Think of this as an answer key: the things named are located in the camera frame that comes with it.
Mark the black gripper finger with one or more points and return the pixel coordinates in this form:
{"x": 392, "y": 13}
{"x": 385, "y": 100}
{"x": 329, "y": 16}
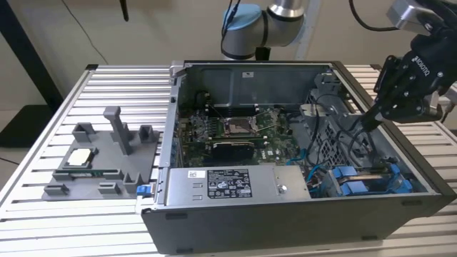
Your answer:
{"x": 386, "y": 77}
{"x": 405, "y": 109}

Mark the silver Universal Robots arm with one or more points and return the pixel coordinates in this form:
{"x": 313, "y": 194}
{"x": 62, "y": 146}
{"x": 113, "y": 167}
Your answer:
{"x": 246, "y": 34}

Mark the blue disk carrier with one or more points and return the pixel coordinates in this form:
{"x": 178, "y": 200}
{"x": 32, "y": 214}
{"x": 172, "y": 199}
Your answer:
{"x": 353, "y": 188}

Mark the black table corner cap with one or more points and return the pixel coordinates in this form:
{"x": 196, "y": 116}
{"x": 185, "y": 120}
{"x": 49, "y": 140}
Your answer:
{"x": 374, "y": 67}
{"x": 90, "y": 67}

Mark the green motherboard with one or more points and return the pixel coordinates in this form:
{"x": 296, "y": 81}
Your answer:
{"x": 278, "y": 142}

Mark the CPU socket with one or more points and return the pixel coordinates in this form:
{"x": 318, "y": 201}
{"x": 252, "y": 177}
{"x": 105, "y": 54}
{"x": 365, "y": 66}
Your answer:
{"x": 238, "y": 125}

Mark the thin metal locking lever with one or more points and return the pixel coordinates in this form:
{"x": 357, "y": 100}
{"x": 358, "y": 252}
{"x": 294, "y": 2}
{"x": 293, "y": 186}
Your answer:
{"x": 217, "y": 111}

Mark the silver power supply unit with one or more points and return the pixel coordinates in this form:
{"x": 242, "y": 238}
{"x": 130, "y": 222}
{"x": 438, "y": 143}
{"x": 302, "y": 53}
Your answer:
{"x": 257, "y": 184}

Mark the black graphics card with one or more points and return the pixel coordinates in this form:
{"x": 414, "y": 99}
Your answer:
{"x": 232, "y": 152}

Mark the grey open PC case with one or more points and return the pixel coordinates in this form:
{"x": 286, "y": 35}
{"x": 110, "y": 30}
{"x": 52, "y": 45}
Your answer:
{"x": 270, "y": 227}

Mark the black hanging object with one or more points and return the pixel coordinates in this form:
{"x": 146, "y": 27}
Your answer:
{"x": 124, "y": 10}

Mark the blue case latch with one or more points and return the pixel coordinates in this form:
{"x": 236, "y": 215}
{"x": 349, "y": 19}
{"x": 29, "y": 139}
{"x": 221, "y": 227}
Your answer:
{"x": 142, "y": 191}

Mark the grey parts rack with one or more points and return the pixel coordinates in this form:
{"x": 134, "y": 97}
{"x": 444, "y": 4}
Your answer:
{"x": 106, "y": 150}

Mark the green RAM stick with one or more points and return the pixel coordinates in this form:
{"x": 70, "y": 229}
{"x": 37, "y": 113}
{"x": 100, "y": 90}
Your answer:
{"x": 93, "y": 174}

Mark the silver CPU chip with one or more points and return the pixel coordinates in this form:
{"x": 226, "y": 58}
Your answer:
{"x": 81, "y": 157}

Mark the black stand with pole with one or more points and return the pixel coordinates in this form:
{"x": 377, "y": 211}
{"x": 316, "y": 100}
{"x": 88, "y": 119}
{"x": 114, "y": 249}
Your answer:
{"x": 24, "y": 53}

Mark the grey side wrist camera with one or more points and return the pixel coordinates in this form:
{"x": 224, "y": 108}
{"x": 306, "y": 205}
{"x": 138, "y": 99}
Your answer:
{"x": 432, "y": 108}

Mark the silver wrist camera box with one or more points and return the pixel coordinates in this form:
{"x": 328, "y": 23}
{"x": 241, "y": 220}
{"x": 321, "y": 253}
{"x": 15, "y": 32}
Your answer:
{"x": 406, "y": 13}

